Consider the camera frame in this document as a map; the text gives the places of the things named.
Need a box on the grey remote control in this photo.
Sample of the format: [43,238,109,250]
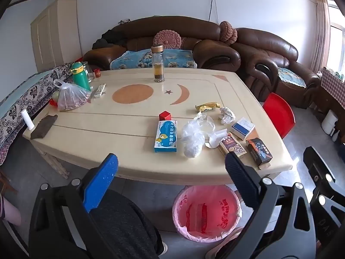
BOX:
[93,84,106,98]

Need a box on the crumpled clear plastic bag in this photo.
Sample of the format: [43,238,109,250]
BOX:
[181,112,216,159]

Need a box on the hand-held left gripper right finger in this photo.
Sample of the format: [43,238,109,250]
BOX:
[216,151,316,259]

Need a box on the black printed box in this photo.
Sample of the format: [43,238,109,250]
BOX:
[246,137,273,167]

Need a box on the plastic bag of food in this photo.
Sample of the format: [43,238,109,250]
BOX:
[53,79,91,112]

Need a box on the brown patterned box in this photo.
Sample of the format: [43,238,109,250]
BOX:
[218,133,247,157]

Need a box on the blue medicine box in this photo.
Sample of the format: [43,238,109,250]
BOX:
[154,120,178,153]

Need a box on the white and blue box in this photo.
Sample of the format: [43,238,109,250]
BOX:
[231,117,256,140]

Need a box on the black white patterned cover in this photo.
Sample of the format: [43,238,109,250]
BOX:
[0,62,76,165]

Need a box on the bin with pink liner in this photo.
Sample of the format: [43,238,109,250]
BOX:
[172,185,242,244]

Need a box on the green thermos bottle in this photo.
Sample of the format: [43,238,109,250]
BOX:
[71,62,91,92]

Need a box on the window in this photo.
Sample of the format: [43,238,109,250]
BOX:
[325,0,345,79]

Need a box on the crumpled white paper ball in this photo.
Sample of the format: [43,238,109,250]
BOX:
[219,107,236,125]

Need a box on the black hanging cable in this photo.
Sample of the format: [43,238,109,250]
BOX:
[209,0,219,25]

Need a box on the pink round cushion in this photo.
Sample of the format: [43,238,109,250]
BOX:
[219,21,238,44]
[153,30,182,49]

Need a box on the dark brown wallet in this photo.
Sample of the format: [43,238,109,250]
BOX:
[30,115,58,140]

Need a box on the red plastic stool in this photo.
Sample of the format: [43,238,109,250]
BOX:
[263,92,295,140]

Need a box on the glass tea bottle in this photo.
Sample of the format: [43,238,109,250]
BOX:
[151,45,164,83]

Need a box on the checked tablecloth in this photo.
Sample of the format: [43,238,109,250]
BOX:
[321,67,345,103]

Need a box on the cream wardrobe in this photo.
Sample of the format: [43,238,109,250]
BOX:
[30,0,83,72]

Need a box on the person's left leg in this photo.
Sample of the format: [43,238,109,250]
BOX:
[89,189,163,259]

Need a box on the blue floral seat cover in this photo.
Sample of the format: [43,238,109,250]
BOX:
[278,67,308,88]

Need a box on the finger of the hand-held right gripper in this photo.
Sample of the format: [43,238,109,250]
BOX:
[303,146,337,195]

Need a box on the dark clothes pile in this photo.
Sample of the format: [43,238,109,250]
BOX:
[92,28,127,50]

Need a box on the brown leather armchair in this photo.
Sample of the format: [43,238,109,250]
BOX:
[233,27,321,110]

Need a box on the clear glass jar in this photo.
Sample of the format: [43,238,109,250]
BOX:
[82,62,95,83]

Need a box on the beige curtain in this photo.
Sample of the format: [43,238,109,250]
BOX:
[310,0,332,73]

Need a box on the gold snack wrapper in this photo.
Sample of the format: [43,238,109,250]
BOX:
[195,102,221,112]

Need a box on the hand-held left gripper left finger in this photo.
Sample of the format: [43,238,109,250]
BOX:
[28,153,119,259]

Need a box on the blue floral blanket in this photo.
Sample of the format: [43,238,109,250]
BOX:
[110,48,197,71]

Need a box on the white round appliance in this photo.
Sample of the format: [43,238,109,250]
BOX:
[321,110,336,136]

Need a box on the long brown leather sofa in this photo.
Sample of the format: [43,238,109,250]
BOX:
[82,16,242,72]

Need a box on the white paper scrap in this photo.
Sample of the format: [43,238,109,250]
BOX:
[205,129,229,149]

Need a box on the white paper roll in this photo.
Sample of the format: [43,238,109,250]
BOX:
[21,109,35,131]

